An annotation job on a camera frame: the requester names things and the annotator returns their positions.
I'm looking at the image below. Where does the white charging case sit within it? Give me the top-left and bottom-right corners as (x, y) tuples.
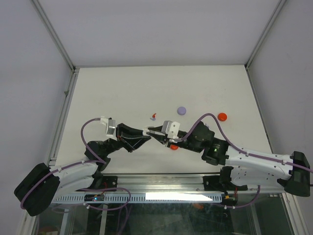
(142, 127), (150, 136)

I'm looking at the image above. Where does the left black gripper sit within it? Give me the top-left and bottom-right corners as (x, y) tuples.
(103, 123), (150, 156)

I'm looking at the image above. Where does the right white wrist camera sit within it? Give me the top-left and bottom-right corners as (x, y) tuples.
(162, 120), (180, 136)

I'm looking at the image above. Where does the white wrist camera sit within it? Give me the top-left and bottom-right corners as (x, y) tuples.
(162, 120), (180, 136)
(100, 117), (116, 137)

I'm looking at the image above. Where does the aluminium front rail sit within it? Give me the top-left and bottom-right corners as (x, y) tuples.
(56, 173), (293, 194)

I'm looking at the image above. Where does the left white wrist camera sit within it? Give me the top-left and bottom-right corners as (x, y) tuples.
(100, 117), (116, 137)

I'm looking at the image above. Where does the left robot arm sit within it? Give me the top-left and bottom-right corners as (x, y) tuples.
(14, 123), (151, 216)

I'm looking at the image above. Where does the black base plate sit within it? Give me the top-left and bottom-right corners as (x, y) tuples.
(202, 175), (223, 191)
(98, 175), (118, 192)

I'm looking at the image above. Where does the small green-lit circuit board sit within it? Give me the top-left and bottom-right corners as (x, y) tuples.
(84, 194), (105, 202)

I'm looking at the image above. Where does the red charging case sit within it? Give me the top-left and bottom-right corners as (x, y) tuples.
(218, 113), (227, 122)
(170, 145), (179, 150)

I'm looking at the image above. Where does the slotted cable duct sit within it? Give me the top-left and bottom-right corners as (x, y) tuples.
(53, 192), (222, 204)

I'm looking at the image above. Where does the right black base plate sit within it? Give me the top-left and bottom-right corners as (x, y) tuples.
(202, 175), (223, 191)

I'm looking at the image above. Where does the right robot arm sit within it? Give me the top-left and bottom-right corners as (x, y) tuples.
(146, 121), (311, 197)

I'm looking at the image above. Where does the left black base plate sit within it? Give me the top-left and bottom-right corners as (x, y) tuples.
(98, 175), (118, 192)

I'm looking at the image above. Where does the purple charging case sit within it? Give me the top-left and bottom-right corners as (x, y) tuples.
(177, 106), (187, 116)

